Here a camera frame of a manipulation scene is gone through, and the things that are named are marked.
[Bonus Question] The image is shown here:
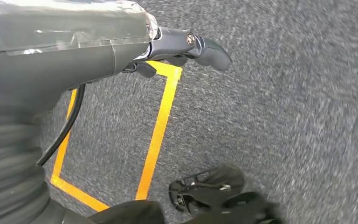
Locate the yellow floor tape square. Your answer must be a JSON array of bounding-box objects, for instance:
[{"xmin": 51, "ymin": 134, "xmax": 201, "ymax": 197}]
[{"xmin": 49, "ymin": 60, "xmax": 183, "ymax": 213}]

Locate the black robot foot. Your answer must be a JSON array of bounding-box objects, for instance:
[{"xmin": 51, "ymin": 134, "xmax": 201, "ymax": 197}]
[{"xmin": 168, "ymin": 163, "xmax": 247, "ymax": 216}]

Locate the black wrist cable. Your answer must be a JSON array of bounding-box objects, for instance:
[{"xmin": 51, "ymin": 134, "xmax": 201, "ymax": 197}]
[{"xmin": 36, "ymin": 83, "xmax": 86, "ymax": 167}]

